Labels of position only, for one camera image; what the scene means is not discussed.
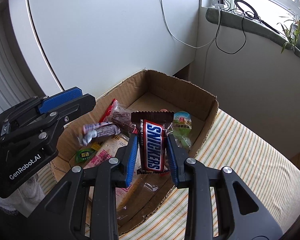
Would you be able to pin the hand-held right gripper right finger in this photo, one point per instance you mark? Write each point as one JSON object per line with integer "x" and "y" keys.
{"x": 172, "y": 167}

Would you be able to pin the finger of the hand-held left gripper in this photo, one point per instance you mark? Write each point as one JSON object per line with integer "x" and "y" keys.
{"x": 60, "y": 100}
{"x": 75, "y": 107}

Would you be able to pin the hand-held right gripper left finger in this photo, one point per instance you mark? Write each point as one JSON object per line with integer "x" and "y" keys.
{"x": 132, "y": 165}

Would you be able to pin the brown chocolate bar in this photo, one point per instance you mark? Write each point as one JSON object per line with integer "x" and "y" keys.
{"x": 151, "y": 145}

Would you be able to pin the sliced bread bag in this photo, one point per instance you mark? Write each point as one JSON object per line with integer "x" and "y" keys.
{"x": 100, "y": 160}

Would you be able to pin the purple white snack packet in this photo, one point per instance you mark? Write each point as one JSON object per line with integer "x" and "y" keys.
{"x": 102, "y": 130}

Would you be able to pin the green jelly cup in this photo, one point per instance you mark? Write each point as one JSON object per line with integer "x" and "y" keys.
{"x": 182, "y": 123}

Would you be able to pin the red-edged clear cake packet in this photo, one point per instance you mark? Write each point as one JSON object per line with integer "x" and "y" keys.
{"x": 120, "y": 116}

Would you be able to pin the green candy packet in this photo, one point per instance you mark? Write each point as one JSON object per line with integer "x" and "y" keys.
{"x": 84, "y": 156}

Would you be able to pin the brown cardboard box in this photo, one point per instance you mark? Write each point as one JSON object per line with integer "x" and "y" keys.
{"x": 165, "y": 87}

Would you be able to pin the person's left forearm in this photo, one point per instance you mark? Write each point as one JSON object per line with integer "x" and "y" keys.
{"x": 30, "y": 190}

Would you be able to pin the striped table cloth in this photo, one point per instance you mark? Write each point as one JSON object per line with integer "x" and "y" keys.
{"x": 240, "y": 167}

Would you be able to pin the white cabinet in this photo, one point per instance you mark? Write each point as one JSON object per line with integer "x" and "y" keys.
{"x": 102, "y": 30}

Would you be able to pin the grey window sill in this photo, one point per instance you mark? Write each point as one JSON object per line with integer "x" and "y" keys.
{"x": 227, "y": 20}

